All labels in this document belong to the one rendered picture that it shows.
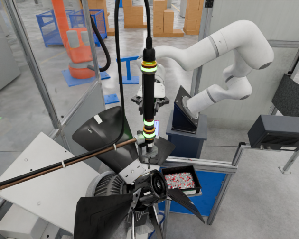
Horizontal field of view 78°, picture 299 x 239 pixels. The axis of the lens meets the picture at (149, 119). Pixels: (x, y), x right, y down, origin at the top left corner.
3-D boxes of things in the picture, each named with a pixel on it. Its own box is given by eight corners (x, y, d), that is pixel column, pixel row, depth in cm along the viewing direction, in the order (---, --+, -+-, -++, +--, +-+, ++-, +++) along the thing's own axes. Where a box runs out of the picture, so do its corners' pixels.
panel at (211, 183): (121, 206, 176) (113, 160, 136) (122, 205, 178) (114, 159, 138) (209, 217, 168) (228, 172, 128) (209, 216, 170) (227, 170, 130)
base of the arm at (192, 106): (182, 92, 142) (202, 78, 131) (197, 107, 150) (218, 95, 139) (181, 108, 129) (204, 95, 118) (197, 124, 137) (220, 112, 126)
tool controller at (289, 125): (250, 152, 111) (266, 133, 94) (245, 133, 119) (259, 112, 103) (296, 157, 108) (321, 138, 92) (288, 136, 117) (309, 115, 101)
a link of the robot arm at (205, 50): (206, 19, 64) (132, 62, 73) (220, 59, 71) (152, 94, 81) (200, 16, 71) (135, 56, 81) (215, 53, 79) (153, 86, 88)
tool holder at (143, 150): (140, 162, 70) (139, 144, 64) (133, 151, 75) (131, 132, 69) (161, 154, 73) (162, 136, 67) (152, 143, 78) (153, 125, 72)
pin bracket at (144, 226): (130, 228, 86) (145, 224, 82) (134, 216, 91) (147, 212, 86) (138, 235, 88) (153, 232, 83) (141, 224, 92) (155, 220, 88)
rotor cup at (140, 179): (122, 210, 68) (149, 201, 62) (122, 172, 77) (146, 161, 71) (147, 214, 77) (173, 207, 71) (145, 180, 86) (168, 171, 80)
